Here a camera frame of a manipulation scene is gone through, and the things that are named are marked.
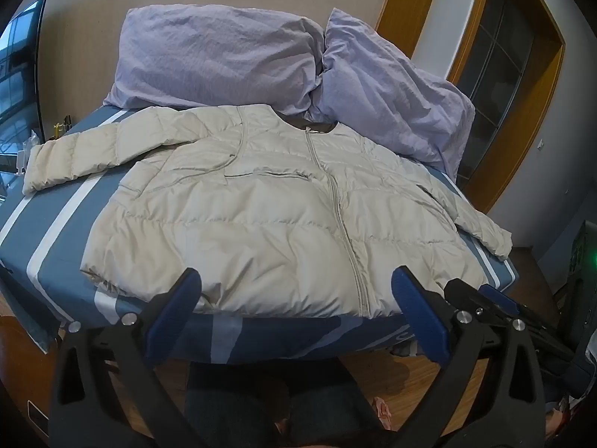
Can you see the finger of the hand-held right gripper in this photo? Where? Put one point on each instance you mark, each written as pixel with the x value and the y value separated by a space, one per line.
pixel 499 297
pixel 459 291

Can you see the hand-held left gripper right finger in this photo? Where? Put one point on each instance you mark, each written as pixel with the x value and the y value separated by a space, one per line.
pixel 419 317

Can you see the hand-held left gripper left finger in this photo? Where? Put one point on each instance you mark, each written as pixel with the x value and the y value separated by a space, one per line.
pixel 173 309

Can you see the beige puffer jacket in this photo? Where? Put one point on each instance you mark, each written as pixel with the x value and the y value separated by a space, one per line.
pixel 256 224

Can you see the pink slipper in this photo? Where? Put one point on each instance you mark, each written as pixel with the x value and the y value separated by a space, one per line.
pixel 382 410

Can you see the blue white striped bed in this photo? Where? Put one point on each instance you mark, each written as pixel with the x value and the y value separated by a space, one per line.
pixel 60 242

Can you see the person's dark trousers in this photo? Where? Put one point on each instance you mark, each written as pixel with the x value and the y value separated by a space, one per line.
pixel 280 396

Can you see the small yellow item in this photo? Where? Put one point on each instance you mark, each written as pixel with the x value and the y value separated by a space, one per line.
pixel 60 130

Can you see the clear plastic container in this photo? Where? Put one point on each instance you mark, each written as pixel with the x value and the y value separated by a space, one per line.
pixel 28 154

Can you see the lilac pillow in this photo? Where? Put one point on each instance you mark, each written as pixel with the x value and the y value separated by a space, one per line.
pixel 210 56
pixel 382 93

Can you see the dark glass door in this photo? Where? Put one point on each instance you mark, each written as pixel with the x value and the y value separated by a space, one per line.
pixel 499 65

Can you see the flat screen television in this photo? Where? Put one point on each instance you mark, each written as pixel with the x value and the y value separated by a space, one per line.
pixel 18 79

